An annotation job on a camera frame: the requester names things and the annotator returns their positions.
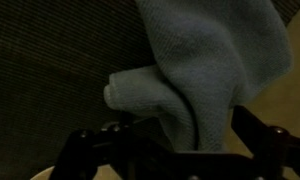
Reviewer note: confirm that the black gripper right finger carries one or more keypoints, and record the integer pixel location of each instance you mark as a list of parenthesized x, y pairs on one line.
[(273, 146)]

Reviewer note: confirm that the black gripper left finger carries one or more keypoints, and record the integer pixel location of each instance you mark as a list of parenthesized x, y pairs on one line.
[(83, 150)]

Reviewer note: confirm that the blue cloth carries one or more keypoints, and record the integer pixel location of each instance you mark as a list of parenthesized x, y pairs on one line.
[(210, 66)]

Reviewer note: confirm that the small white plate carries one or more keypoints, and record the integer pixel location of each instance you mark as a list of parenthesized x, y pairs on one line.
[(41, 175)]

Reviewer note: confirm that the small dark placemat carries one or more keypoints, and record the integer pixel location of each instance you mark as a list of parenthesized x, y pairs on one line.
[(50, 73)]

